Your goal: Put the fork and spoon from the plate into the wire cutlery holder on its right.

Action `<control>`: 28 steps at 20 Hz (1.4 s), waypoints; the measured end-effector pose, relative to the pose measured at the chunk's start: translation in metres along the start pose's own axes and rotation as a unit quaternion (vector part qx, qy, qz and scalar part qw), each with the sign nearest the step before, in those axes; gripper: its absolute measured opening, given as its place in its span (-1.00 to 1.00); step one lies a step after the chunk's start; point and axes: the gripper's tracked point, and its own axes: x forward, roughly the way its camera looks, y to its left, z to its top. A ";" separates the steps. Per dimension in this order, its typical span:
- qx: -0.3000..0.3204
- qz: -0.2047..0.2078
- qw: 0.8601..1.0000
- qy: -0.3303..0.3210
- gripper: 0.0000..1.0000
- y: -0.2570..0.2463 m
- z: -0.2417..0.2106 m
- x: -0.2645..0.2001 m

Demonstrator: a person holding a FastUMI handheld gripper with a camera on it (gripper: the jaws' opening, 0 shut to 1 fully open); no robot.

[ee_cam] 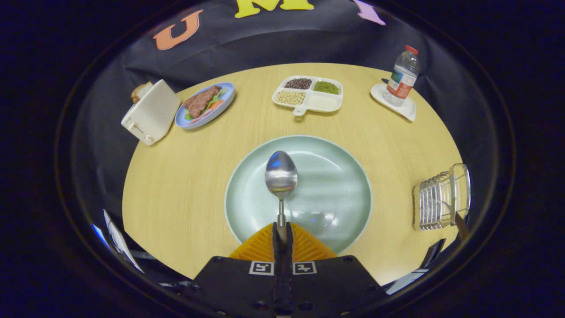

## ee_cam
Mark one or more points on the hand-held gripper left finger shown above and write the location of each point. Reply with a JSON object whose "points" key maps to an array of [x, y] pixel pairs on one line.
{"points": [[276, 251]]}

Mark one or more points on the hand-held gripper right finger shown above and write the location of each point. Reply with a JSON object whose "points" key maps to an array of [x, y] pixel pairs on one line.
{"points": [[288, 251]]}

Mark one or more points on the pale green plate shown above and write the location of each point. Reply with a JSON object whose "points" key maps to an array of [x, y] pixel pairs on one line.
{"points": [[331, 190]]}

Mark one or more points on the dark flat object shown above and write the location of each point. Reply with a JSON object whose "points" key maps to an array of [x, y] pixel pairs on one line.
{"points": [[432, 252]]}

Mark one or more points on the blue plate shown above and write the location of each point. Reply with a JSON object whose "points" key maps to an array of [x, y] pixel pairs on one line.
{"points": [[207, 120]]}

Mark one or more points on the white divided dish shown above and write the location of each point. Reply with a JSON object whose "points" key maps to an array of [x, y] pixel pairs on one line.
{"points": [[324, 102]]}

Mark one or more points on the yellow soybeans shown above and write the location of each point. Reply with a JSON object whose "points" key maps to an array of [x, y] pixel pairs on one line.
{"points": [[290, 97]]}

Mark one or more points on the white paper sheet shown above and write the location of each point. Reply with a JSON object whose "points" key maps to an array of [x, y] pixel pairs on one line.
{"points": [[119, 240]]}

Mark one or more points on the vegetable garnish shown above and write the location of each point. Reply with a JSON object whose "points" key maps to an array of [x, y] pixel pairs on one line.
{"points": [[216, 104]]}

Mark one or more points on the steak slice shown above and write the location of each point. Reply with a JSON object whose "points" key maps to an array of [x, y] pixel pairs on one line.
{"points": [[201, 101]]}

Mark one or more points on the dark red beans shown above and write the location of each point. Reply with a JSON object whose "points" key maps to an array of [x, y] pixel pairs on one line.
{"points": [[298, 83]]}

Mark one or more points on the green mung beans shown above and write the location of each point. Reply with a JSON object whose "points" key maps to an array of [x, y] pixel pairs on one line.
{"points": [[326, 87]]}

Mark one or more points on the white square coaster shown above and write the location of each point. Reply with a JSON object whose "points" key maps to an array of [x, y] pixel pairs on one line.
{"points": [[404, 110]]}

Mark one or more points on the white toaster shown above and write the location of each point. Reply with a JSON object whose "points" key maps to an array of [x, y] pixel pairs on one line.
{"points": [[152, 113]]}

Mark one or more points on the clear water bottle red cap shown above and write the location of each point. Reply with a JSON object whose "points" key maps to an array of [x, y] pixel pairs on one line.
{"points": [[401, 81]]}

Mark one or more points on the toast slice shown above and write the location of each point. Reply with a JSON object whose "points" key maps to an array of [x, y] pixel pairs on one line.
{"points": [[139, 91]]}

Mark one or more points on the black backdrop cloth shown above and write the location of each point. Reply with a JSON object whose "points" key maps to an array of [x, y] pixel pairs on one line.
{"points": [[282, 39]]}

